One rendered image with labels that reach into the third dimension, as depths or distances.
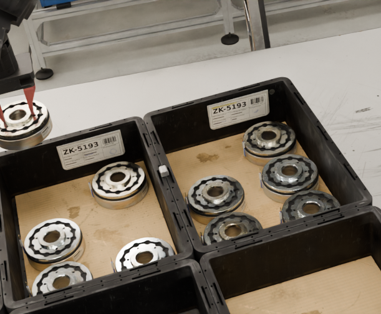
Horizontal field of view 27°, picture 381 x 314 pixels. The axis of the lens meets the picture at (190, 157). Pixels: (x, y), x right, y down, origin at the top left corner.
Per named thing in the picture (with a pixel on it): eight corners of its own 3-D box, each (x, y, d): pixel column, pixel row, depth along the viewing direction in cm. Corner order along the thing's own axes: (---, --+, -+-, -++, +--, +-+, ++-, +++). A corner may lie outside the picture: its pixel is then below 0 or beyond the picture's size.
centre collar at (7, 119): (4, 113, 136) (2, 109, 136) (31, 106, 137) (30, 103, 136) (5, 129, 133) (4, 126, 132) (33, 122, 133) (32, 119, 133)
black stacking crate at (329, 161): (152, 161, 158) (142, 116, 151) (289, 123, 162) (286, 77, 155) (206, 304, 128) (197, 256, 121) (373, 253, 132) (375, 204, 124)
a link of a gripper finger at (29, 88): (47, 120, 133) (31, 75, 126) (5, 131, 132) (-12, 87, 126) (42, 98, 138) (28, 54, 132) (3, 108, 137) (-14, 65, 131)
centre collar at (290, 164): (273, 166, 144) (273, 164, 144) (299, 161, 145) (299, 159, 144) (279, 183, 141) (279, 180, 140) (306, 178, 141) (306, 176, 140)
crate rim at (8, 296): (-9, 164, 149) (-13, 154, 147) (143, 123, 152) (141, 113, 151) (9, 321, 118) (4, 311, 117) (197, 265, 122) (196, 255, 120)
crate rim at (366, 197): (143, 123, 152) (141, 113, 151) (287, 84, 156) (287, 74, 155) (198, 265, 122) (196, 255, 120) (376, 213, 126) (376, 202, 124)
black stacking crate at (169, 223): (6, 201, 155) (-11, 157, 148) (150, 161, 158) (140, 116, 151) (26, 358, 124) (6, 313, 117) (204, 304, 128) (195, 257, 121)
